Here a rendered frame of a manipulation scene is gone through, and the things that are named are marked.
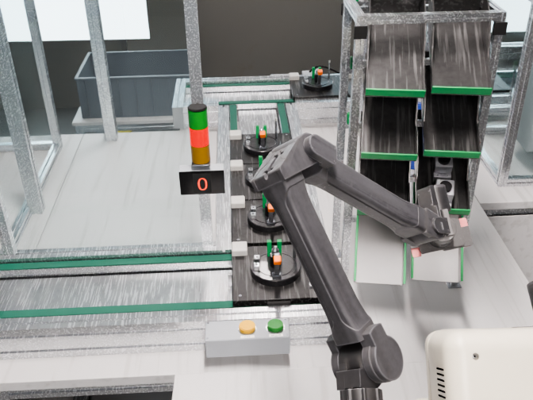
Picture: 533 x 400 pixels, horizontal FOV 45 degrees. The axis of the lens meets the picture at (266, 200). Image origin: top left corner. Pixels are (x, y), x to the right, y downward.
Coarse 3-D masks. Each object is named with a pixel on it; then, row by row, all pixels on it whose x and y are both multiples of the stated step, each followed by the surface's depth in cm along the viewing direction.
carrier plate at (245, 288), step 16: (240, 256) 185; (240, 272) 179; (304, 272) 179; (240, 288) 174; (256, 288) 173; (272, 288) 173; (288, 288) 173; (304, 288) 173; (240, 304) 170; (256, 304) 170
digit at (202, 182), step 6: (198, 174) 173; (204, 174) 173; (198, 180) 174; (204, 180) 174; (210, 180) 174; (198, 186) 175; (204, 186) 175; (210, 186) 175; (198, 192) 176; (204, 192) 176
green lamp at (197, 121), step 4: (188, 112) 165; (192, 112) 164; (196, 112) 164; (200, 112) 164; (204, 112) 165; (188, 116) 166; (192, 116) 165; (196, 116) 164; (200, 116) 165; (204, 116) 165; (192, 120) 165; (196, 120) 165; (200, 120) 165; (204, 120) 166; (192, 124) 166; (196, 124) 166; (200, 124) 166; (204, 124) 166; (192, 128) 167; (196, 128) 166; (200, 128) 166; (204, 128) 167
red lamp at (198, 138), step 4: (208, 128) 169; (192, 132) 167; (196, 132) 167; (200, 132) 167; (204, 132) 167; (208, 132) 169; (192, 136) 168; (196, 136) 167; (200, 136) 167; (204, 136) 168; (208, 136) 169; (192, 140) 169; (196, 140) 168; (200, 140) 168; (204, 140) 168; (208, 140) 170; (192, 144) 169; (196, 144) 169; (200, 144) 169; (204, 144) 169
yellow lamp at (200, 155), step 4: (208, 144) 171; (192, 148) 170; (196, 148) 169; (200, 148) 169; (204, 148) 170; (208, 148) 171; (192, 152) 171; (196, 152) 170; (200, 152) 170; (204, 152) 170; (208, 152) 171; (192, 156) 172; (196, 156) 171; (200, 156) 170; (204, 156) 171; (208, 156) 172; (192, 160) 173; (196, 160) 171; (200, 160) 171; (204, 160) 171; (208, 160) 172
